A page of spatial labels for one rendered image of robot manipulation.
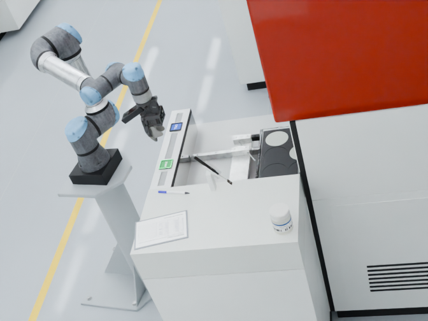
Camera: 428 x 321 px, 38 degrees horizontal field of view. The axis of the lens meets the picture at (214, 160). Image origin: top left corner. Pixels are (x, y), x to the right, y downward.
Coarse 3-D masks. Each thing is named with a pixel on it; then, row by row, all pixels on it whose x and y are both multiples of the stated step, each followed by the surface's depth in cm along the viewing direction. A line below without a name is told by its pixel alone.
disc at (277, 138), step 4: (272, 132) 275; (276, 132) 275; (280, 132) 274; (284, 132) 273; (268, 136) 274; (272, 136) 273; (276, 136) 273; (280, 136) 272; (284, 136) 271; (288, 136) 271; (268, 140) 272; (272, 140) 271; (276, 140) 271; (280, 140) 270; (284, 140) 269; (268, 144) 270; (272, 144) 269; (276, 144) 269; (280, 144) 268
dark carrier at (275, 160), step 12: (264, 132) 277; (288, 132) 273; (264, 144) 271; (288, 144) 267; (264, 156) 265; (276, 156) 263; (288, 156) 261; (264, 168) 259; (276, 168) 257; (288, 168) 255
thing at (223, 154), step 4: (208, 152) 284; (212, 152) 284; (216, 152) 283; (220, 152) 282; (224, 152) 281; (228, 152) 281; (252, 152) 279; (256, 152) 279; (196, 156) 284; (200, 156) 284; (204, 156) 284; (208, 156) 284; (212, 156) 283; (216, 156) 283; (220, 156) 283; (224, 156) 282; (228, 156) 282; (192, 160) 286; (196, 160) 286
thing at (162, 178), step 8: (176, 112) 296; (184, 112) 294; (176, 120) 291; (184, 120) 289; (168, 128) 287; (184, 128) 284; (168, 136) 282; (176, 136) 282; (168, 144) 278; (176, 144) 276; (160, 152) 275; (168, 152) 274; (176, 152) 272; (176, 160) 267; (160, 176) 262; (168, 176) 260; (152, 184) 259; (160, 184) 259; (168, 184) 257
